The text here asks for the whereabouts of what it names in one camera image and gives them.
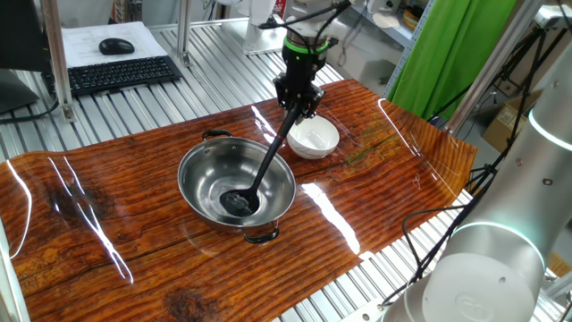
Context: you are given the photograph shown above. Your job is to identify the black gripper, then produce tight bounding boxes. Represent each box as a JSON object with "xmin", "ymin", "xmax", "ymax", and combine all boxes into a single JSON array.
[{"xmin": 273, "ymin": 52, "xmax": 325, "ymax": 122}]

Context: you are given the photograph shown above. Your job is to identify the black ladle with red band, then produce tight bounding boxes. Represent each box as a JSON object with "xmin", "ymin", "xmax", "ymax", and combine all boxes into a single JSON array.
[{"xmin": 218, "ymin": 103, "xmax": 304, "ymax": 219}]

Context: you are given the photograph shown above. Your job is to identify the white ceramic bowl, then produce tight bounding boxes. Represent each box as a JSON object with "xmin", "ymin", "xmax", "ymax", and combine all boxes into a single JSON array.
[{"xmin": 286, "ymin": 114, "xmax": 341, "ymax": 161}]

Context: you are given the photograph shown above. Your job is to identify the white stand with base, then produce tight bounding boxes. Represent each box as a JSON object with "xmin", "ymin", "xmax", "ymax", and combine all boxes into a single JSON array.
[{"xmin": 221, "ymin": 0, "xmax": 300, "ymax": 57}]

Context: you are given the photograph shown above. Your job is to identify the white metal shelf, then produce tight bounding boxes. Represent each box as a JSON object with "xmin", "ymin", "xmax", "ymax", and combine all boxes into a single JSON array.
[{"xmin": 370, "ymin": 8, "xmax": 431, "ymax": 97}]

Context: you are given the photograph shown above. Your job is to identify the green cloth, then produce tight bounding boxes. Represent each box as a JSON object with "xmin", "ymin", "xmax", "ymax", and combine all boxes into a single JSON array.
[{"xmin": 386, "ymin": 0, "xmax": 519, "ymax": 122}]

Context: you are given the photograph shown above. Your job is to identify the black keyboard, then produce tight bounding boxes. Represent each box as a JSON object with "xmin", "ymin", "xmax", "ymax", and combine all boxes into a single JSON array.
[{"xmin": 42, "ymin": 55, "xmax": 183, "ymax": 97}]

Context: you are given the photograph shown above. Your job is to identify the black computer mouse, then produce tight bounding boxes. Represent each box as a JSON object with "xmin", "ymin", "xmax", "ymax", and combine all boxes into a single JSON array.
[{"xmin": 98, "ymin": 38, "xmax": 136, "ymax": 56}]

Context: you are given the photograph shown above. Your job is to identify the cardboard box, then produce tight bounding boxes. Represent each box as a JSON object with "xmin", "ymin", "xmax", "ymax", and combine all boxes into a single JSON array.
[{"xmin": 481, "ymin": 91, "xmax": 555, "ymax": 162}]

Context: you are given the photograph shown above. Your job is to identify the white paper sheet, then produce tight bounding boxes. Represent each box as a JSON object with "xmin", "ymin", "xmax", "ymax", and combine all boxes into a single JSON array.
[{"xmin": 61, "ymin": 21, "xmax": 169, "ymax": 69}]

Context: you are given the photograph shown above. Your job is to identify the glossy wood grain mat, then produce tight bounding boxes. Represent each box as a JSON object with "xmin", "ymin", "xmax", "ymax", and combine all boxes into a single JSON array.
[{"xmin": 0, "ymin": 79, "xmax": 478, "ymax": 322}]

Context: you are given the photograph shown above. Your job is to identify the black tripod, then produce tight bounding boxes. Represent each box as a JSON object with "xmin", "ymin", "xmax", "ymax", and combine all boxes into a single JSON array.
[{"xmin": 464, "ymin": 26, "xmax": 572, "ymax": 198}]

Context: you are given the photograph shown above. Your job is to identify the black monitor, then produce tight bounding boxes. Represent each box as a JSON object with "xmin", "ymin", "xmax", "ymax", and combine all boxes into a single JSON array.
[{"xmin": 0, "ymin": 0, "xmax": 53, "ymax": 115}]

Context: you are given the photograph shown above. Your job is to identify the green flange ring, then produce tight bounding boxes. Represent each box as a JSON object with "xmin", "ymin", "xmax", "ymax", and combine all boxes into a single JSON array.
[{"xmin": 282, "ymin": 36, "xmax": 331, "ymax": 55}]

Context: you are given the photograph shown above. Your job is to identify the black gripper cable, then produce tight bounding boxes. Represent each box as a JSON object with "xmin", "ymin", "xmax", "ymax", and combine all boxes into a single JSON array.
[{"xmin": 257, "ymin": 0, "xmax": 354, "ymax": 50}]

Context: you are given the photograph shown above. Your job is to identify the stainless steel pot black handles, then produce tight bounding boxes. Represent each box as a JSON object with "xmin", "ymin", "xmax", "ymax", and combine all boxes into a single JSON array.
[{"xmin": 177, "ymin": 128, "xmax": 298, "ymax": 245}]

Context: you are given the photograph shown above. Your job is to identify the aluminium frame post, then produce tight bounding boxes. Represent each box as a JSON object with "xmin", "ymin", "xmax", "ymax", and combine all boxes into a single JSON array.
[
  {"xmin": 176, "ymin": 0, "xmax": 194, "ymax": 67},
  {"xmin": 0, "ymin": 218, "xmax": 30, "ymax": 322},
  {"xmin": 40, "ymin": 0, "xmax": 77, "ymax": 123}
]

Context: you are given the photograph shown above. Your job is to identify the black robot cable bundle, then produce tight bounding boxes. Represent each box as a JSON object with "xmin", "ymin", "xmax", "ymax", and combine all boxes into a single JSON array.
[{"xmin": 379, "ymin": 169, "xmax": 497, "ymax": 309}]

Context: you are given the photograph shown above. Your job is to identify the aluminium frame strut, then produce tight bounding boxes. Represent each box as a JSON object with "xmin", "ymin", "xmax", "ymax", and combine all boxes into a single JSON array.
[{"xmin": 444, "ymin": 0, "xmax": 549, "ymax": 135}]

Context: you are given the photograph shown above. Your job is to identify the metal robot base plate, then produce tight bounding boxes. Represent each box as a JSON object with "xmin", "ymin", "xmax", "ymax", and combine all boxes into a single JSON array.
[{"xmin": 339, "ymin": 298, "xmax": 391, "ymax": 322}]

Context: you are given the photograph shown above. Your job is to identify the silver camera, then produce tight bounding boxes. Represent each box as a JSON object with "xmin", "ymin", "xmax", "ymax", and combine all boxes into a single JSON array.
[{"xmin": 534, "ymin": 4, "xmax": 572, "ymax": 30}]

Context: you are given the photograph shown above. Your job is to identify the black monitor cable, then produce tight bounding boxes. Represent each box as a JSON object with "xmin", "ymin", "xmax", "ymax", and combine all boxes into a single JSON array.
[{"xmin": 0, "ymin": 100, "xmax": 62, "ymax": 125}]

